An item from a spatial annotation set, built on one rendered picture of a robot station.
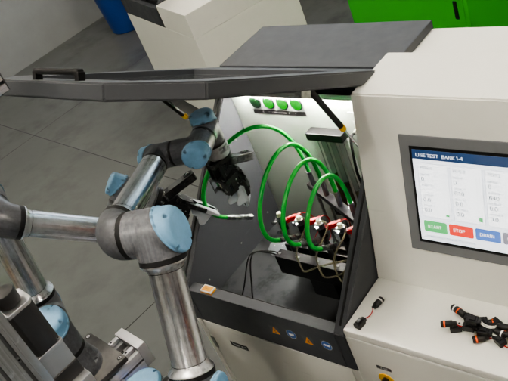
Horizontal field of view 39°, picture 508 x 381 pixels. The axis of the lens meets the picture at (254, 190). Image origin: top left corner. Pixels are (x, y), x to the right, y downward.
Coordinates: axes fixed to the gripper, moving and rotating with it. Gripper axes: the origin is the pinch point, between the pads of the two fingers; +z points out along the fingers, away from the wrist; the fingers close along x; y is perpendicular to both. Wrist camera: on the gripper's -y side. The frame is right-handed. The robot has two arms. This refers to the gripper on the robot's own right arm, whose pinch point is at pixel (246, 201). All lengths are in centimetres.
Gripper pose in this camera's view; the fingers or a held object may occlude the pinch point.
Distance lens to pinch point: 226.0
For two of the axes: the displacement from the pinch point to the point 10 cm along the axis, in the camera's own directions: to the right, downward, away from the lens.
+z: 3.4, 7.7, 5.4
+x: 7.5, 1.2, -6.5
